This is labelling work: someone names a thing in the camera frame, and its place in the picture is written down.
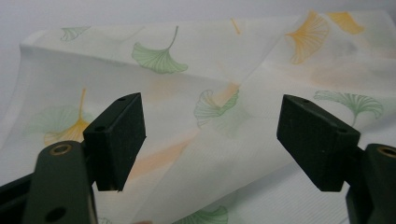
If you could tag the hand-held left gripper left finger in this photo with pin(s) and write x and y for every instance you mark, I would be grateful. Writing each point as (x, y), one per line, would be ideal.
(118, 140)

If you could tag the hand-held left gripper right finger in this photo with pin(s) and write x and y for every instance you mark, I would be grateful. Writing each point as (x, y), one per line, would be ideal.
(314, 140)

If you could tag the white leaf-print cloth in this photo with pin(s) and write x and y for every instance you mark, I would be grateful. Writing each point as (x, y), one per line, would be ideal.
(199, 93)

